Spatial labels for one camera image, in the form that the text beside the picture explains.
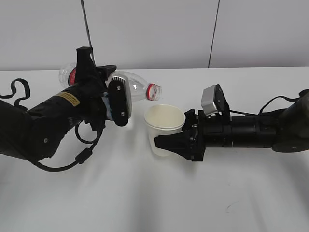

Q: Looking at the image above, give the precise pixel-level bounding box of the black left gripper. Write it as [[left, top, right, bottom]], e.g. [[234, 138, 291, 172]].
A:
[[72, 46, 117, 133]]

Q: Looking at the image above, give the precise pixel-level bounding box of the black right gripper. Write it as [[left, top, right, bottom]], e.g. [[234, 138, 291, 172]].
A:
[[154, 109, 233, 162]]

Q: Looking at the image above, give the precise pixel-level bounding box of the white paper cup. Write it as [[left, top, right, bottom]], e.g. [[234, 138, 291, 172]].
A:
[[144, 104, 185, 157]]

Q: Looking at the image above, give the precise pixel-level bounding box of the clear plastic water bottle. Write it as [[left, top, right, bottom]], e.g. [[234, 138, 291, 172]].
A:
[[58, 63, 162, 102]]

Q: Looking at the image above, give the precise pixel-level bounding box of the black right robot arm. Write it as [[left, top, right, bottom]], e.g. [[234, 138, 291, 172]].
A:
[[154, 89, 309, 162]]

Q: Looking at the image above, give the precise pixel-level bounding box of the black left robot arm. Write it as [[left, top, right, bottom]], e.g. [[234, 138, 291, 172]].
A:
[[0, 47, 116, 165]]

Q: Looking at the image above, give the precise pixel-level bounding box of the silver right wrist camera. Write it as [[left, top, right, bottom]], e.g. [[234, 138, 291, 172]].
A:
[[201, 84, 230, 118]]

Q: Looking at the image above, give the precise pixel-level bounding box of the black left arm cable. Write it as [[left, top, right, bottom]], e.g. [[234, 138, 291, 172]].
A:
[[0, 78, 107, 172]]

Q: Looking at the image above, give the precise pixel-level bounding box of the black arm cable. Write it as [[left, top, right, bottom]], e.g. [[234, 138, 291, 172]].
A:
[[229, 95, 302, 116], [0, 78, 107, 172]]

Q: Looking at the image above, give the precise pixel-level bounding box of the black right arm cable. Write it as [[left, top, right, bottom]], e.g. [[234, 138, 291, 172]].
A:
[[229, 95, 302, 116]]

